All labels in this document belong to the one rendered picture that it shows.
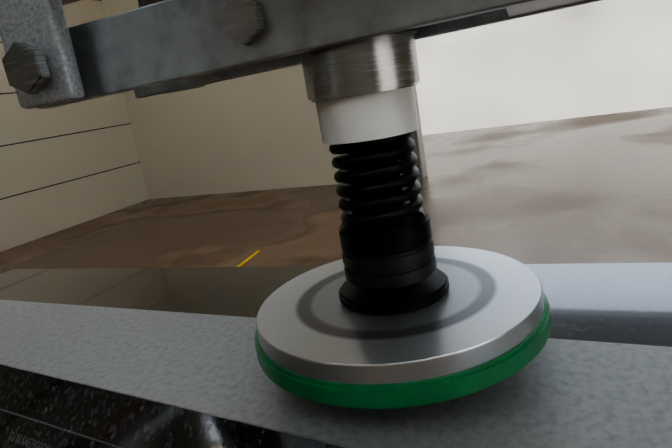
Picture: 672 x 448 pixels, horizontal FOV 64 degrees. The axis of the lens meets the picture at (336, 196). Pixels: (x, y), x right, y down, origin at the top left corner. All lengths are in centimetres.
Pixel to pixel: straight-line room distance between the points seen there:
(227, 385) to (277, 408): 6
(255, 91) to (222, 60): 579
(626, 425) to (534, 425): 5
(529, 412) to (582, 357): 8
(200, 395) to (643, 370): 32
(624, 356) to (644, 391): 4
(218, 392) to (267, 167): 580
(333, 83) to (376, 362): 17
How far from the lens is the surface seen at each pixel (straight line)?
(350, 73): 35
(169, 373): 51
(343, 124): 36
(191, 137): 675
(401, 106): 36
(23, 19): 43
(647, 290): 55
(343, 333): 37
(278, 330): 39
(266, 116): 611
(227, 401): 44
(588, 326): 48
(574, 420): 38
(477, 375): 34
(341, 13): 33
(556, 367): 42
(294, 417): 40
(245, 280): 69
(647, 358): 44
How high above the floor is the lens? 104
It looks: 11 degrees down
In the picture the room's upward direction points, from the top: 9 degrees counter-clockwise
